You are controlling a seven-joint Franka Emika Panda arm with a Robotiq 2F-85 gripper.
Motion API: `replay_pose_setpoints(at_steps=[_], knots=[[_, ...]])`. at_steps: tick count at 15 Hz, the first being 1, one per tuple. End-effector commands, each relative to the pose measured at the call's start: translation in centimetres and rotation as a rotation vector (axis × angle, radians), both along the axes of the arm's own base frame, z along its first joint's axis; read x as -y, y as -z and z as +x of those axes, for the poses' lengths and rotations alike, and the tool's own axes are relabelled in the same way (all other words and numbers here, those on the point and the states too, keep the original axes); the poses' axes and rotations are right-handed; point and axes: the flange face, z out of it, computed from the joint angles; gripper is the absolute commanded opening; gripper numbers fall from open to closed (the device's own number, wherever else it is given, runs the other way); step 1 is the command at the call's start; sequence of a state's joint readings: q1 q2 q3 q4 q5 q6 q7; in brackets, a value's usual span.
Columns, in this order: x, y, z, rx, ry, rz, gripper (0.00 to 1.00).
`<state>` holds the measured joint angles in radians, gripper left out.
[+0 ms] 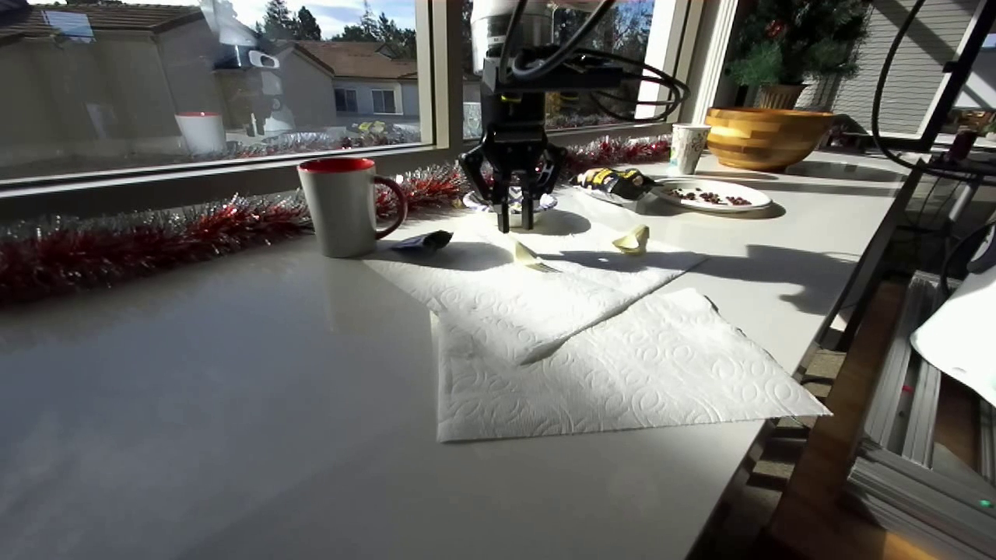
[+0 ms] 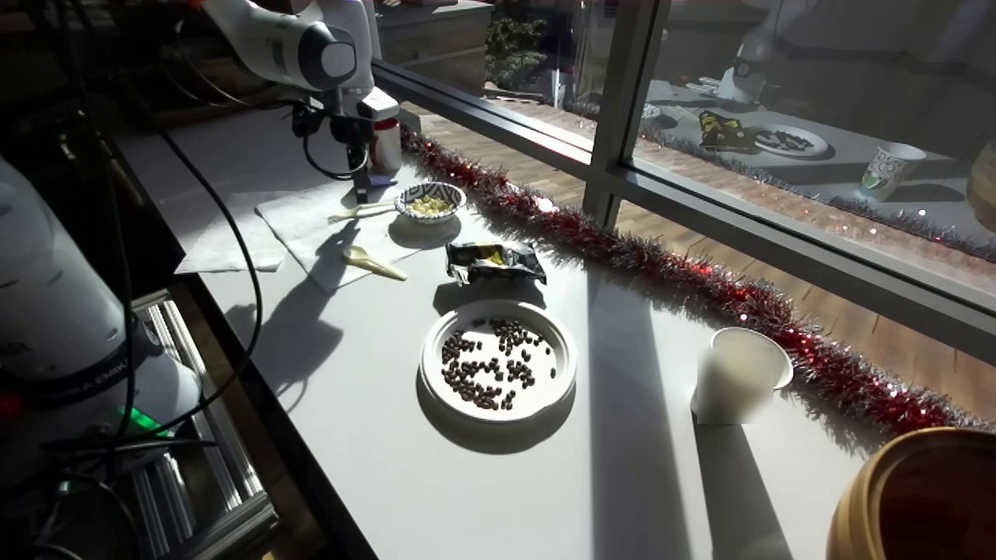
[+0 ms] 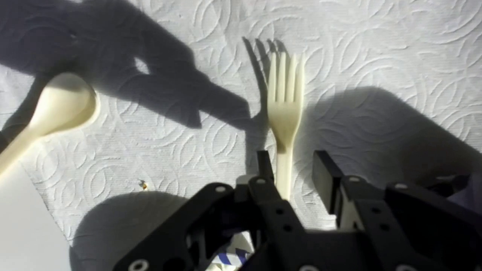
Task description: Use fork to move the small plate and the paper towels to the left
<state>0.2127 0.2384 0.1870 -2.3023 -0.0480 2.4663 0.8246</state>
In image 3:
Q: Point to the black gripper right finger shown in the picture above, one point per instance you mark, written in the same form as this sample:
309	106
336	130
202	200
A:
328	176

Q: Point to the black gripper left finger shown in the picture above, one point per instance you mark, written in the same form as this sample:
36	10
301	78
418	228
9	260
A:
265	168

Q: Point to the cream plastic fork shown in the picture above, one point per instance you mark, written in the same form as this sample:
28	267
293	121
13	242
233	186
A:
284	111

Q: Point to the large white paper towel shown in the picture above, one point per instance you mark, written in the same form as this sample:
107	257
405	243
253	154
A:
376	51

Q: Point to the small food crumb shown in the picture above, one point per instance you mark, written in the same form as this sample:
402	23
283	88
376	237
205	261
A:
143	186

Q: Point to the cream plastic spoon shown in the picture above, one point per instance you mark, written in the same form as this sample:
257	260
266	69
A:
62	103

